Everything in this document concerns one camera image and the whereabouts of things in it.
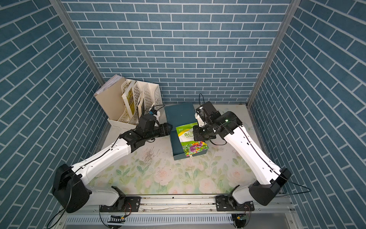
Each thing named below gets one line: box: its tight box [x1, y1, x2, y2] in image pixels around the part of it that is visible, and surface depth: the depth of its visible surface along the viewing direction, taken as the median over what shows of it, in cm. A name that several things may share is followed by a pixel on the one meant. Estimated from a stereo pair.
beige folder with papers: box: [93, 73, 126, 121], surface depth 93 cm
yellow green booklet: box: [126, 87, 136, 116], surface depth 98 cm
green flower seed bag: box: [175, 122, 210, 157], surface depth 68 cm
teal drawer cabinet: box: [164, 102, 198, 145], surface depth 85 cm
